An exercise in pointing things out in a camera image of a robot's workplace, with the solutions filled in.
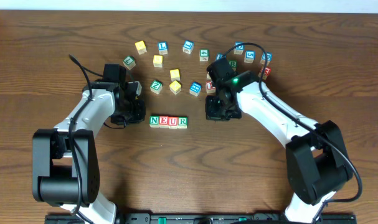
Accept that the green N block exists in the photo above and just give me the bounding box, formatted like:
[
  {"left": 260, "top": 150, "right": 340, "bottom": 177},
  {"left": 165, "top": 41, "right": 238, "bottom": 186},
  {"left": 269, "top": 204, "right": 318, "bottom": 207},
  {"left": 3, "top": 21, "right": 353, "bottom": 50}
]
[{"left": 149, "top": 115, "right": 159, "bottom": 128}]

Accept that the red E block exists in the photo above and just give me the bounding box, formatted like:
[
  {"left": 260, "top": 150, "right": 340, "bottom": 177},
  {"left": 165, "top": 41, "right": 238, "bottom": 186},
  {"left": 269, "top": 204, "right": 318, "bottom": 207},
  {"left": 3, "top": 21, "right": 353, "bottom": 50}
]
[{"left": 159, "top": 116, "right": 169, "bottom": 128}]

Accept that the green R block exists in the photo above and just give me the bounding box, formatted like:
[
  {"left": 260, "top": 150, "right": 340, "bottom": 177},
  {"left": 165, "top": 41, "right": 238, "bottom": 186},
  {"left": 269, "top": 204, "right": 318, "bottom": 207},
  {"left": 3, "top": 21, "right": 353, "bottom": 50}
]
[{"left": 177, "top": 117, "right": 188, "bottom": 129}]

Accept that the red U block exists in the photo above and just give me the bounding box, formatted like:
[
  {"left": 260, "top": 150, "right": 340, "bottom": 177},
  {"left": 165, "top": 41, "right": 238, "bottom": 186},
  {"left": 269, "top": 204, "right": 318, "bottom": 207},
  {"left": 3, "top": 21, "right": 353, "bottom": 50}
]
[{"left": 168, "top": 116, "right": 179, "bottom": 129}]

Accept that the yellow s block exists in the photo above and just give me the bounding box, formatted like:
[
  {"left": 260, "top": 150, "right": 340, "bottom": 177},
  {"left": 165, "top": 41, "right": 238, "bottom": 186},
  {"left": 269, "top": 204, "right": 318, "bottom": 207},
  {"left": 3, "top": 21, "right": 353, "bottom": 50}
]
[
  {"left": 169, "top": 69, "right": 181, "bottom": 82},
  {"left": 153, "top": 55, "right": 163, "bottom": 68}
]

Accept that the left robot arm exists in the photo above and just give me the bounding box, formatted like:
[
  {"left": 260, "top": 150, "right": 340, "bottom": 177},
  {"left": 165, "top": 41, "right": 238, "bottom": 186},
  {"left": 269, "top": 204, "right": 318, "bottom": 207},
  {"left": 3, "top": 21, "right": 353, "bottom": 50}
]
[{"left": 32, "top": 63, "right": 146, "bottom": 223}]

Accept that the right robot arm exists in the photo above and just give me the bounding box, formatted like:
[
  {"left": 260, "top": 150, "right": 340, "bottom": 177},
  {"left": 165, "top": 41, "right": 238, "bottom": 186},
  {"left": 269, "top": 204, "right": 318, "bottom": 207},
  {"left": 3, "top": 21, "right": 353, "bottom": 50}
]
[{"left": 206, "top": 58, "right": 353, "bottom": 223}]

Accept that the blue H block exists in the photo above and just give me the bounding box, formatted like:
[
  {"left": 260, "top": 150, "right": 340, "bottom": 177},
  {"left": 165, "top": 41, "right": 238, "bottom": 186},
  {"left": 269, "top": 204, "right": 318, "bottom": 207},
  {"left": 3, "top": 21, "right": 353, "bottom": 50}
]
[{"left": 189, "top": 82, "right": 202, "bottom": 96}]

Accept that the green Z block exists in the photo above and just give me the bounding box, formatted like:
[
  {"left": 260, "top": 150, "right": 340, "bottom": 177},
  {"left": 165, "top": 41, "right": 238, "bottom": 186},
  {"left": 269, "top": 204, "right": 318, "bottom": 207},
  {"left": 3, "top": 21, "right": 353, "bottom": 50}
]
[{"left": 150, "top": 80, "right": 163, "bottom": 95}]

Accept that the green B block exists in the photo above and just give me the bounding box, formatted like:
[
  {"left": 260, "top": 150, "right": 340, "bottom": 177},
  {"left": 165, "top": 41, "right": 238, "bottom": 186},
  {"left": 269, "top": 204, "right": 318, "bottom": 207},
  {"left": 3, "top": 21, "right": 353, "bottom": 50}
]
[{"left": 229, "top": 60, "right": 237, "bottom": 71}]

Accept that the yellow O block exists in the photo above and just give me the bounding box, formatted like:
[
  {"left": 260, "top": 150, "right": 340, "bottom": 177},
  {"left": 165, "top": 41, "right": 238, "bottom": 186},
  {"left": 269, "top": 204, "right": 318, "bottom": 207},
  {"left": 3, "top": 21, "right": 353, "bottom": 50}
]
[{"left": 169, "top": 80, "right": 182, "bottom": 95}]

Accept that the green 7 block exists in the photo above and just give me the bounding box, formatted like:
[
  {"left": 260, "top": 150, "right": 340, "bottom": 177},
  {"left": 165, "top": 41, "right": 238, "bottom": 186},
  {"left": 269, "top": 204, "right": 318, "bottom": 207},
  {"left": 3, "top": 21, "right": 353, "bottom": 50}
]
[{"left": 123, "top": 55, "right": 136, "bottom": 70}]

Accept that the green 4 block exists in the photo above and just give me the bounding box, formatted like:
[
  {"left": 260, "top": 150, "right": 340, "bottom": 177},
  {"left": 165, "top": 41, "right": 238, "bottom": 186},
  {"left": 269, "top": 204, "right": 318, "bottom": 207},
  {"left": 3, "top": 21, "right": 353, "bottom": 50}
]
[{"left": 199, "top": 49, "right": 209, "bottom": 62}]

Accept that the blue D block top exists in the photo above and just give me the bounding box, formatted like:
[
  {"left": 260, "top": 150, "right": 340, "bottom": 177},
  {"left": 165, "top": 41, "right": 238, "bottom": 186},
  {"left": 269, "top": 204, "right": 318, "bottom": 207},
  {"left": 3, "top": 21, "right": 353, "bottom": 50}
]
[{"left": 234, "top": 42, "right": 244, "bottom": 55}]

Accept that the blue d block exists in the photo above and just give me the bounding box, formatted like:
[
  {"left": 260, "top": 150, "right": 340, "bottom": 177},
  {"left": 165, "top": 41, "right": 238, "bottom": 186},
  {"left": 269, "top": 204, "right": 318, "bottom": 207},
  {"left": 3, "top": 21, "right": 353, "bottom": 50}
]
[
  {"left": 234, "top": 42, "right": 244, "bottom": 55},
  {"left": 260, "top": 52, "right": 273, "bottom": 65}
]

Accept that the red M block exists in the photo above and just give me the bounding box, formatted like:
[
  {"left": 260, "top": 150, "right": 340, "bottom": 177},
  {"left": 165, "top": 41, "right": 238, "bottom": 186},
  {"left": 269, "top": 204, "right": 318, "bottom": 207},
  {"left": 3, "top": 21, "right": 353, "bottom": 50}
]
[{"left": 258, "top": 67, "right": 272, "bottom": 80}]

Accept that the blue 5 block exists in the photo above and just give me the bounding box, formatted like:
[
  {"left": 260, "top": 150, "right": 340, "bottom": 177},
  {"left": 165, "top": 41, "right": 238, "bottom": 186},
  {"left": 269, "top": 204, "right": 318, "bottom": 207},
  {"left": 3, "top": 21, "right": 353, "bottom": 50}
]
[{"left": 244, "top": 50, "right": 256, "bottom": 63}]

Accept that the yellow block top left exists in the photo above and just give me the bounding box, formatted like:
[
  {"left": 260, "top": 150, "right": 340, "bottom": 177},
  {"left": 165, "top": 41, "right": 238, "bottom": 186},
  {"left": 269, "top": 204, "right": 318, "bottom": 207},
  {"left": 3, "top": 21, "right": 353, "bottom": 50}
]
[{"left": 135, "top": 40, "right": 147, "bottom": 55}]

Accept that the blue tilted L block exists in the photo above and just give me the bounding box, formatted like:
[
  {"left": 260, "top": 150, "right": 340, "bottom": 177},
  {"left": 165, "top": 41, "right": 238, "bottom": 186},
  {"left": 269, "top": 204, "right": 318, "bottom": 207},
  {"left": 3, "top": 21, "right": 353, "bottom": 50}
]
[{"left": 182, "top": 40, "right": 194, "bottom": 54}]

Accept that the blue D block right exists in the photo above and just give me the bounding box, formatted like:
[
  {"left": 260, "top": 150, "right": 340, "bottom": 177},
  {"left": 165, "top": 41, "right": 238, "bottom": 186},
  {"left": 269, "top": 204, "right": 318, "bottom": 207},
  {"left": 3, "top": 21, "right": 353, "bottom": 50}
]
[{"left": 260, "top": 52, "right": 273, "bottom": 65}]

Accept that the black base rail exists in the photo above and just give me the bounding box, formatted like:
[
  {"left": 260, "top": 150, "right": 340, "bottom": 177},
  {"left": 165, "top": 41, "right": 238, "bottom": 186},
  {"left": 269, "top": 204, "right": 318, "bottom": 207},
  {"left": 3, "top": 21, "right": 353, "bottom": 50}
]
[{"left": 44, "top": 213, "right": 357, "bottom": 224}]

